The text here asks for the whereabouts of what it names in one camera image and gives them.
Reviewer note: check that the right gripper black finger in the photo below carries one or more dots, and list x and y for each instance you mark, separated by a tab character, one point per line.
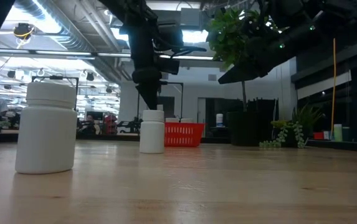
246	74

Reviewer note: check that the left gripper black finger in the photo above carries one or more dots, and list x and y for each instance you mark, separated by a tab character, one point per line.
150	95

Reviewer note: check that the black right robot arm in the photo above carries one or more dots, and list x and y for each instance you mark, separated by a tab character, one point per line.
346	12

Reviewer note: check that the red plastic basket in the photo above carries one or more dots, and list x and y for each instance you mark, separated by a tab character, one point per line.
182	135

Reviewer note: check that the green leafy indoor tree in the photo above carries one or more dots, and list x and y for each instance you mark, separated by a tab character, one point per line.
228	34

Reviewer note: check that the red cart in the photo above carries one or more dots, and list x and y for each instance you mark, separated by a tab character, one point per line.
110	124

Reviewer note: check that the white jug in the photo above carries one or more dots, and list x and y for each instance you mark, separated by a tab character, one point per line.
219	120

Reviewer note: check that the black square planter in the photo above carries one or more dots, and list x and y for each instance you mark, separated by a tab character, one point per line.
246	130

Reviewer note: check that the black hanging lamp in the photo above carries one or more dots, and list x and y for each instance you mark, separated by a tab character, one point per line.
90	76

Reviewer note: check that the yellow vertical pole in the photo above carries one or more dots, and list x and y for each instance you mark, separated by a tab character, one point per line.
334	93

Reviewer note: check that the spiky green plant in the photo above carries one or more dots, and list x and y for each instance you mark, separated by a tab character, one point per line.
306	116

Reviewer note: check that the trailing succulent plant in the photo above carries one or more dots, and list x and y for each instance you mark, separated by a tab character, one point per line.
296	130

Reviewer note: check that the long linear ceiling light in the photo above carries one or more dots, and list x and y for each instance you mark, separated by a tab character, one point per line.
66	53

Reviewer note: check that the small red box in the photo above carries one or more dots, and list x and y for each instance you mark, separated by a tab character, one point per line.
318	136

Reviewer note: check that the light green cup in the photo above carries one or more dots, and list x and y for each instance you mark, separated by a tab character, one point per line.
338	132

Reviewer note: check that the dark green cup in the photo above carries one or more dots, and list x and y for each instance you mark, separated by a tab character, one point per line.
346	133

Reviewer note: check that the black hanging ceiling device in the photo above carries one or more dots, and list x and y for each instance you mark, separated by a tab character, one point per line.
23	30

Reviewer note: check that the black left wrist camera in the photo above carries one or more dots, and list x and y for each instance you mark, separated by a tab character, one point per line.
169	66

